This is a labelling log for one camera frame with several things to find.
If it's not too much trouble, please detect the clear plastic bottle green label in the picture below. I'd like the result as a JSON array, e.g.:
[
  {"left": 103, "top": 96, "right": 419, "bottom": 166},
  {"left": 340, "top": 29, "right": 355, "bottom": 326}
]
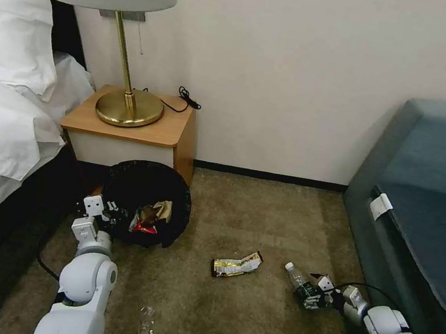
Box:
[{"left": 279, "top": 261, "right": 328, "bottom": 313}]

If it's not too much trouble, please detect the black round trash bin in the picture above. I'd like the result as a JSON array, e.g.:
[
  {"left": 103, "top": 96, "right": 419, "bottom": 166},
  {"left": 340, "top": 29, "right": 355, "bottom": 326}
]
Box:
[{"left": 93, "top": 154, "right": 199, "bottom": 255}]

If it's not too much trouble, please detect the red crumpled wrapper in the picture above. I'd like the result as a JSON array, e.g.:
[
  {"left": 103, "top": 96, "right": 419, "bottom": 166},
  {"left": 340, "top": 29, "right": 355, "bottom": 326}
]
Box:
[{"left": 128, "top": 211, "right": 161, "bottom": 238}]

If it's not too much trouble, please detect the crumpled brown paper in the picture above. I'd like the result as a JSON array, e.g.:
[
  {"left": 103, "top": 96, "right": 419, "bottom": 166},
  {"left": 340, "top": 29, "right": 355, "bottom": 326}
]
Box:
[{"left": 139, "top": 196, "right": 175, "bottom": 226}]

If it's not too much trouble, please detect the wooden nightstand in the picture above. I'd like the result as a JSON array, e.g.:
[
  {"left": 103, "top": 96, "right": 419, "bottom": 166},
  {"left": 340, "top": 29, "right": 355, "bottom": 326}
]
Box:
[{"left": 53, "top": 77, "right": 206, "bottom": 189}]

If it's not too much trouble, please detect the brown gold snack wrapper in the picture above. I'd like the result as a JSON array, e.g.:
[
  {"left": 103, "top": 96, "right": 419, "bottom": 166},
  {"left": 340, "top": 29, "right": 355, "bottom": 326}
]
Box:
[{"left": 209, "top": 246, "right": 265, "bottom": 285}]

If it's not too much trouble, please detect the white sofa tag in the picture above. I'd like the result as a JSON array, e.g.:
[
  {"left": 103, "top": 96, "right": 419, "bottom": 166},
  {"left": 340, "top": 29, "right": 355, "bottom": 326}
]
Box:
[{"left": 366, "top": 190, "right": 396, "bottom": 224}]

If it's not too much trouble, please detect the clear plastic scrap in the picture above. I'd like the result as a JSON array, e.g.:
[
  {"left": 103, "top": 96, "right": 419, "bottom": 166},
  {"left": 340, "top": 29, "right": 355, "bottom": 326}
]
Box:
[{"left": 134, "top": 305, "right": 159, "bottom": 334}]

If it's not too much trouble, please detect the black baseboard strip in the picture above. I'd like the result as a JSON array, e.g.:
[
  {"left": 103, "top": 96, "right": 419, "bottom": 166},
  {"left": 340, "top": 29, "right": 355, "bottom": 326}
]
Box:
[{"left": 193, "top": 159, "right": 350, "bottom": 193}]

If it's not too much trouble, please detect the small white pillow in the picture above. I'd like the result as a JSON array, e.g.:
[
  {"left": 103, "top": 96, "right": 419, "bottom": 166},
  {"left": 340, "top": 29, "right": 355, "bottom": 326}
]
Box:
[{"left": 44, "top": 50, "right": 101, "bottom": 115}]

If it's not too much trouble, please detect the blue fabric sofa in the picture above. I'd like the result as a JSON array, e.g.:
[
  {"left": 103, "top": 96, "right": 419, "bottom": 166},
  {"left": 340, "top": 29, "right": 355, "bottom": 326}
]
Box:
[{"left": 322, "top": 88, "right": 446, "bottom": 334}]

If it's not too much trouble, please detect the dark headboard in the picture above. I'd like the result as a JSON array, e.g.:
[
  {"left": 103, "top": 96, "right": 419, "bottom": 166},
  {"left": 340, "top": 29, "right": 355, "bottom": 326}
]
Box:
[{"left": 39, "top": 0, "right": 100, "bottom": 73}]

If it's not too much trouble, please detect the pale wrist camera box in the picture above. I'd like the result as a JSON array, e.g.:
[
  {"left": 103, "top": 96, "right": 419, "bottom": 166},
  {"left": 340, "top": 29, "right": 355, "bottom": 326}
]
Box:
[
  {"left": 81, "top": 193, "right": 106, "bottom": 220},
  {"left": 314, "top": 274, "right": 336, "bottom": 294}
]

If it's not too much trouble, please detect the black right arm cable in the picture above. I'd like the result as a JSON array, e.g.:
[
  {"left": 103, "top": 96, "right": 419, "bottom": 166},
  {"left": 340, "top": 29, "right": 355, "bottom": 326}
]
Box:
[{"left": 329, "top": 278, "right": 416, "bottom": 332}]

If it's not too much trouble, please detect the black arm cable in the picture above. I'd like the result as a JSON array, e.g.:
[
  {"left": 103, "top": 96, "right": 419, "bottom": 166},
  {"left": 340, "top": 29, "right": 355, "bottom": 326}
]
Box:
[
  {"left": 33, "top": 227, "right": 70, "bottom": 283},
  {"left": 329, "top": 278, "right": 416, "bottom": 332}
]

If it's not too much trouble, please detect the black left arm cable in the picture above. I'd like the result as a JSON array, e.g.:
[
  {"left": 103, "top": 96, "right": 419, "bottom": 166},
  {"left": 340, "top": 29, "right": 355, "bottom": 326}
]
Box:
[{"left": 33, "top": 227, "right": 70, "bottom": 283}]

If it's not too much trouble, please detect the thin black cable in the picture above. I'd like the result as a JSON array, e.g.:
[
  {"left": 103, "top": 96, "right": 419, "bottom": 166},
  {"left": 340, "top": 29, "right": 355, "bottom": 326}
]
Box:
[{"left": 129, "top": 78, "right": 205, "bottom": 116}]

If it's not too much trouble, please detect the grey wall plate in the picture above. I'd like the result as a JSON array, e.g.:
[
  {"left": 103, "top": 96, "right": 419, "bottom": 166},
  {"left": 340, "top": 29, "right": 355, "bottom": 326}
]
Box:
[{"left": 98, "top": 5, "right": 148, "bottom": 25}]

